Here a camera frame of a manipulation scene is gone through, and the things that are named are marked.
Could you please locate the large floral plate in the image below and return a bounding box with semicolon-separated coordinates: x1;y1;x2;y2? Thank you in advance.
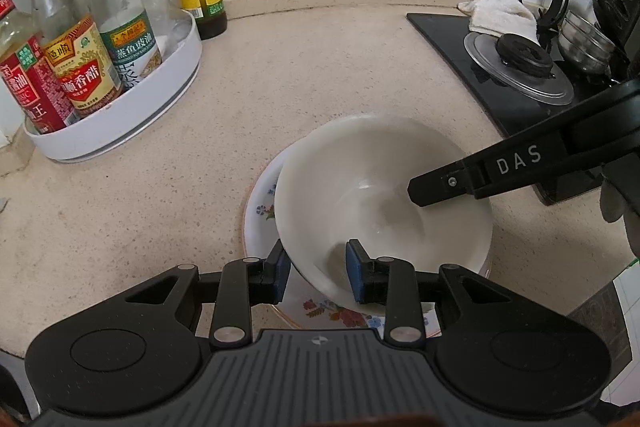
241;141;494;341

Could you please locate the cream bowl front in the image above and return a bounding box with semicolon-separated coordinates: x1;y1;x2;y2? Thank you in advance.
274;115;494;314

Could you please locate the gloved right hand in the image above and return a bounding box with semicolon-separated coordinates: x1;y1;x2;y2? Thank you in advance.
600;153;640;257

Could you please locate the black gas stove top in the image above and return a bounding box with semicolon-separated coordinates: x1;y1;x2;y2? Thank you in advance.
407;13;639;206

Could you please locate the stove burner with cap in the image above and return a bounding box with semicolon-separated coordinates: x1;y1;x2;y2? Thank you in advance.
463;32;574;106

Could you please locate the white cloth on stove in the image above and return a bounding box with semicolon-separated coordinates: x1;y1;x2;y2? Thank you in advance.
457;0;538;43

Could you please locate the yellow label vinegar bottle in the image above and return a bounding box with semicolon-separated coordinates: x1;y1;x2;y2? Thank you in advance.
32;0;122;118

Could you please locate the red label soy sauce bottle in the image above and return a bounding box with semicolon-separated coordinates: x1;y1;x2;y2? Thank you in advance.
1;0;76;134

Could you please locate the green label fish soy bottle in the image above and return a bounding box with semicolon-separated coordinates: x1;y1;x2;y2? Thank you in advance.
88;0;163;90

